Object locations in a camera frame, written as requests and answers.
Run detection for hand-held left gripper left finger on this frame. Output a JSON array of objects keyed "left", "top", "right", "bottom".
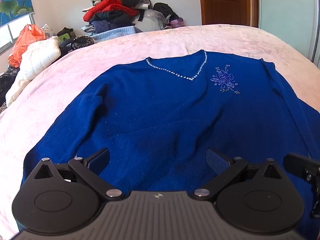
[{"left": 34, "top": 148, "right": 123, "bottom": 201}]

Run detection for pink fleece blanket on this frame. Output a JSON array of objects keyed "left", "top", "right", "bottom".
[{"left": 0, "top": 24, "right": 320, "bottom": 240}]

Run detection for dark floral cloth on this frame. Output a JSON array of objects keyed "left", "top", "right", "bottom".
[{"left": 0, "top": 66, "right": 20, "bottom": 113}]

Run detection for black jacket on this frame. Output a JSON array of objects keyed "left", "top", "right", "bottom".
[{"left": 153, "top": 2, "right": 179, "bottom": 22}]

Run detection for black and green bag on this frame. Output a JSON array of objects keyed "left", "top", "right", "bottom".
[{"left": 57, "top": 27, "right": 77, "bottom": 43}]

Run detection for red garment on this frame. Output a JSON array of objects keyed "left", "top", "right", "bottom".
[{"left": 83, "top": 0, "right": 139, "bottom": 22}]

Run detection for blue beaded v-neck sweater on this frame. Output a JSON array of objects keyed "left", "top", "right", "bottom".
[{"left": 19, "top": 50, "right": 320, "bottom": 240}]

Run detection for purple bag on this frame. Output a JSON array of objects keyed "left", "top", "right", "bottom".
[{"left": 170, "top": 17, "right": 185, "bottom": 29}]

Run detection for lotus print roller blind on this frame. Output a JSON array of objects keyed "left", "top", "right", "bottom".
[{"left": 0, "top": 0, "right": 34, "bottom": 27}]

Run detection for translucent plastic bag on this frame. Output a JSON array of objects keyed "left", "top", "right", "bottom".
[{"left": 136, "top": 9, "right": 167, "bottom": 32}]

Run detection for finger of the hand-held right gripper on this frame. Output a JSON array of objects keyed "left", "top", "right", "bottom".
[{"left": 283, "top": 152, "right": 320, "bottom": 218}]

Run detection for white quilted jacket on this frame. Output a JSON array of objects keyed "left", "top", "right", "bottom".
[{"left": 5, "top": 36, "right": 62, "bottom": 107}]

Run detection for orange plastic bag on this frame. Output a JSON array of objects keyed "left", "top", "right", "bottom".
[{"left": 8, "top": 24, "right": 48, "bottom": 68}]

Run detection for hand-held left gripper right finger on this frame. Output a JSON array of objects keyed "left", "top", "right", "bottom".
[{"left": 194, "top": 148, "right": 285, "bottom": 201}]

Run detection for dark navy garments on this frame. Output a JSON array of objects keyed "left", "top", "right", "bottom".
[{"left": 89, "top": 10, "right": 140, "bottom": 31}]

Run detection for white floral pillow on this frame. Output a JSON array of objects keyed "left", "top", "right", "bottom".
[{"left": 40, "top": 24, "right": 57, "bottom": 39}]

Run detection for brown wooden door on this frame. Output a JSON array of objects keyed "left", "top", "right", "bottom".
[{"left": 198, "top": 0, "right": 259, "bottom": 28}]

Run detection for light blue knit sweater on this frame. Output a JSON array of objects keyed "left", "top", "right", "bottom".
[{"left": 94, "top": 26, "right": 137, "bottom": 43}]

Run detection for window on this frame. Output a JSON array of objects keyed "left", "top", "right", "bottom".
[{"left": 0, "top": 14, "right": 36, "bottom": 55}]

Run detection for dark patterned garment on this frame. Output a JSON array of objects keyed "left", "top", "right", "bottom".
[{"left": 59, "top": 35, "right": 94, "bottom": 57}]

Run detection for pale sliding wardrobe door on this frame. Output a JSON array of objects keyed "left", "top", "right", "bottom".
[{"left": 257, "top": 0, "right": 320, "bottom": 68}]

